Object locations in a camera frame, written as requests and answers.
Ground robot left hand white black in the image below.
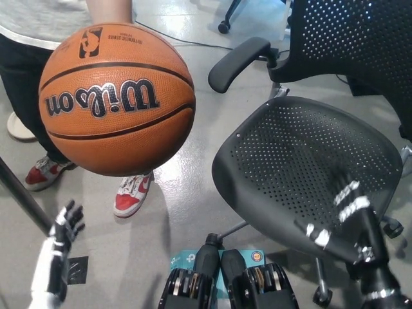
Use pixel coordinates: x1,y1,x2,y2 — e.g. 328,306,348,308
28,199,86,309

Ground orange Wilson basketball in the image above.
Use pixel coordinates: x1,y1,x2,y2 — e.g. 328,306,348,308
38,22,196,177

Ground person right red grey sneaker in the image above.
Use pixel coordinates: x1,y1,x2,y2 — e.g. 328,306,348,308
24,155,77,192

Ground person left red white sneaker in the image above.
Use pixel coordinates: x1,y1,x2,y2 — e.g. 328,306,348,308
113,171,155,219

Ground person grey shirt black trousers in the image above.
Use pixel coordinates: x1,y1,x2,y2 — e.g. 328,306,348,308
0,0,94,165

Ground robot body right black block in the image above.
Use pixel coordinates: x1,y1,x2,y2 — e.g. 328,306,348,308
220,249,302,309

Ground black perforated chair seat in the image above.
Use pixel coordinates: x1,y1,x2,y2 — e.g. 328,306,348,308
211,95,404,259

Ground black mesh office chair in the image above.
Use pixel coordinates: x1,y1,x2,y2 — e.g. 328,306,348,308
217,82,405,306

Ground black office chair caster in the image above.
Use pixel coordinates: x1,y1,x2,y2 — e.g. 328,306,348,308
218,0,243,35

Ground black perforated chair backrest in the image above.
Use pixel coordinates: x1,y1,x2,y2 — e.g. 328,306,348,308
268,0,412,143

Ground black tape patch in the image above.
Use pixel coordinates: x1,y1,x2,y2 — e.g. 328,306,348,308
66,256,89,286

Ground black slanted pole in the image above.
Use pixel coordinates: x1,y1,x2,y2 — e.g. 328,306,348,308
0,156,54,238

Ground white round disc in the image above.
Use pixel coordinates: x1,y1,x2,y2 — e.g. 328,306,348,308
6,111,38,141

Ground teal cardboard box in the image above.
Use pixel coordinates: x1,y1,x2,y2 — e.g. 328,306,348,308
169,248,267,309

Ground thin black floor cable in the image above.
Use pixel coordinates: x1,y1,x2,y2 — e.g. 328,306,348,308
134,19,233,51

